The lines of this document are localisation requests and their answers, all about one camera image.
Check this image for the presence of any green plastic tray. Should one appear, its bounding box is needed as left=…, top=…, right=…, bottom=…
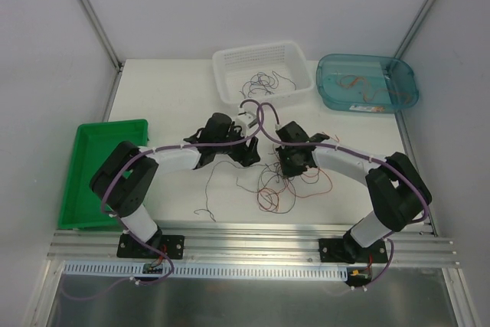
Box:
left=57, top=119, right=149, bottom=230

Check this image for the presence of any purple thin wire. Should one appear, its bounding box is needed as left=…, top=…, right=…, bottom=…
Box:
left=239, top=72, right=280, bottom=99

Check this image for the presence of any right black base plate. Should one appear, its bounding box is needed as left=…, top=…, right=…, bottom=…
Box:
left=318, top=237, right=388, bottom=264

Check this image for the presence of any white slotted cable duct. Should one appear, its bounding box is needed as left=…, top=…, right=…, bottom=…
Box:
left=63, top=260, right=348, bottom=282

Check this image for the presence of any black thin wire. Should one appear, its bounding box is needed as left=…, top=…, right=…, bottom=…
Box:
left=267, top=70, right=298, bottom=93

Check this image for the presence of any right aluminium frame post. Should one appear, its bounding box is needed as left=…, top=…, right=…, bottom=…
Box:
left=394, top=0, right=437, bottom=59

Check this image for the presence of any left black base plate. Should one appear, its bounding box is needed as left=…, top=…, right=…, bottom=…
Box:
left=116, top=234, right=185, bottom=260

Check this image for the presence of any orange wire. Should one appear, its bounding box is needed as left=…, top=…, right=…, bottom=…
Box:
left=335, top=74, right=417, bottom=101
left=256, top=132, right=340, bottom=213

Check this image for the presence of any white perforated basket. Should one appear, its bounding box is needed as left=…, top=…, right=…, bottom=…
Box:
left=212, top=41, right=315, bottom=112

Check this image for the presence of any aluminium frame post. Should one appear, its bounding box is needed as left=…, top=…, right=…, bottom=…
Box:
left=77, top=0, right=123, bottom=71
left=394, top=0, right=437, bottom=59

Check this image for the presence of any aluminium mounting rail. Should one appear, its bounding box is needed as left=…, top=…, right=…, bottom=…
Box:
left=47, top=221, right=462, bottom=268

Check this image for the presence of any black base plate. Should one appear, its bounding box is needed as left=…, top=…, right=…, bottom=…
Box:
left=318, top=237, right=388, bottom=264
left=116, top=234, right=185, bottom=260

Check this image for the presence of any left aluminium frame post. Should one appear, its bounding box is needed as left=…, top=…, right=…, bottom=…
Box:
left=77, top=0, right=123, bottom=71

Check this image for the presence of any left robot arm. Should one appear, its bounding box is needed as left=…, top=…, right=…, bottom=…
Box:
left=90, top=111, right=260, bottom=259

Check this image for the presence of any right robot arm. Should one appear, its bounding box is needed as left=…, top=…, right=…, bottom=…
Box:
left=276, top=121, right=432, bottom=264

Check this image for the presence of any teal transparent container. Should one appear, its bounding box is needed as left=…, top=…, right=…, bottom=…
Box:
left=315, top=54, right=419, bottom=113

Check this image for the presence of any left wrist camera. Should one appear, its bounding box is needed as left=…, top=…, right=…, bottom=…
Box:
left=235, top=111, right=257, bottom=130

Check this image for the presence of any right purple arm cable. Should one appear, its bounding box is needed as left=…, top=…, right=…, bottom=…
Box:
left=256, top=101, right=430, bottom=297

